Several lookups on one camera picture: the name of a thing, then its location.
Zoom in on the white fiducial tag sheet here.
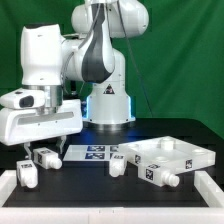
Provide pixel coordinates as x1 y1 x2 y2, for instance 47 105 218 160
63 145 118 161

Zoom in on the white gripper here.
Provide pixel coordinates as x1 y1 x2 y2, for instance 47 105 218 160
0 99 83 159

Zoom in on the black cable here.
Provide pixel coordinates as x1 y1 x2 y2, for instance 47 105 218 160
116 0 156 118

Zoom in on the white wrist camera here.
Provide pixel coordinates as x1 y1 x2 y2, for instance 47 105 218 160
0 88 45 110

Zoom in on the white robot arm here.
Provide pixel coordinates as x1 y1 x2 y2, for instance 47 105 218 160
0 0 149 148

